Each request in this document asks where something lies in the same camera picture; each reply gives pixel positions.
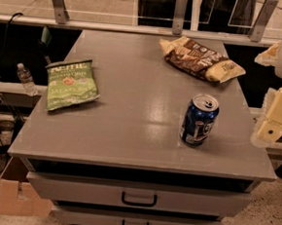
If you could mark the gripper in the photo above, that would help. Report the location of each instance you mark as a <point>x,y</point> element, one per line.
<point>271,128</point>

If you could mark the brown chip bag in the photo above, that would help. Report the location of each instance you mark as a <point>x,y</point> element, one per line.
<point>199,61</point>

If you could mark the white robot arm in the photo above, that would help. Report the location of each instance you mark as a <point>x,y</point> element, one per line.
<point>270,95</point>

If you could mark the green jalapeno chip bag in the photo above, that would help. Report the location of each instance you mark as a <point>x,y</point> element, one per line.
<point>70,83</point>

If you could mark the blue soda can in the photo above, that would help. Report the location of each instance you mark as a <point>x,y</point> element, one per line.
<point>199,119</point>

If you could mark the grey drawer cabinet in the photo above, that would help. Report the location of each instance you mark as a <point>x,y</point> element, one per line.
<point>131,132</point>

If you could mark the upper grey drawer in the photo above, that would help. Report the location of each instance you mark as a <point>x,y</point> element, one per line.
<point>110,192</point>

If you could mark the grey drawer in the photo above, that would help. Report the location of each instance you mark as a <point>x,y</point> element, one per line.
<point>110,192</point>
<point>84,216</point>

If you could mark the lower grey drawer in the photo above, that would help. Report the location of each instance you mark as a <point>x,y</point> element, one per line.
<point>84,216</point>

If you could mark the clear plastic water bottle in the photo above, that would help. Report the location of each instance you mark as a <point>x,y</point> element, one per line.
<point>26,79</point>

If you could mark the cardboard box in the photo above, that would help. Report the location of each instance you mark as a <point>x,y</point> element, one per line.
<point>17,196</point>

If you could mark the right metal railing bracket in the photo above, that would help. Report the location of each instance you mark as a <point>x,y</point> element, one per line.
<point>257,30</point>

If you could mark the metal railing bracket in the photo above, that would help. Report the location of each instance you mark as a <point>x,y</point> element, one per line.
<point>60,13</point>
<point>179,16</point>
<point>257,30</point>

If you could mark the middle metal railing bracket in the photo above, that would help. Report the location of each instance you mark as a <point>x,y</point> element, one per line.
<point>179,16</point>

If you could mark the left metal railing bracket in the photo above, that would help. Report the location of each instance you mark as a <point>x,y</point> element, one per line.
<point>60,13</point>

